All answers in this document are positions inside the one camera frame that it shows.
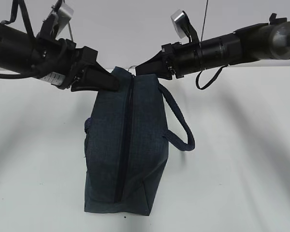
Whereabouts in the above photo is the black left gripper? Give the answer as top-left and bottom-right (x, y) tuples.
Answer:
(32, 39), (118, 92)

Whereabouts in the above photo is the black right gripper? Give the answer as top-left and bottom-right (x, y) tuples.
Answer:
(135, 42), (201, 79)

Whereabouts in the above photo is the dark blue fabric lunch bag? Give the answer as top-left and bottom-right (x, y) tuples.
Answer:
(84, 67), (195, 216)

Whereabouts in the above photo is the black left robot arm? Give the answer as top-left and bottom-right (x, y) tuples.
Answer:
(0, 17), (119, 92)

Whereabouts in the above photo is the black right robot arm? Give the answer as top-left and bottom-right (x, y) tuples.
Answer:
(135, 10), (290, 80)

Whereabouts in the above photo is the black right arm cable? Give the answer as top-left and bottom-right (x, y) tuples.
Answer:
(195, 65), (229, 90)

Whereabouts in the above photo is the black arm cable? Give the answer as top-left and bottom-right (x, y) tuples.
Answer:
(195, 65), (229, 90)
(0, 0), (36, 37)

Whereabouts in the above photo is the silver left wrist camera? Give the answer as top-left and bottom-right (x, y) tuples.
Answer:
(40, 0), (74, 41)

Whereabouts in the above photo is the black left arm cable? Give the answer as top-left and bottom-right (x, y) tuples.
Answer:
(0, 0), (36, 37)

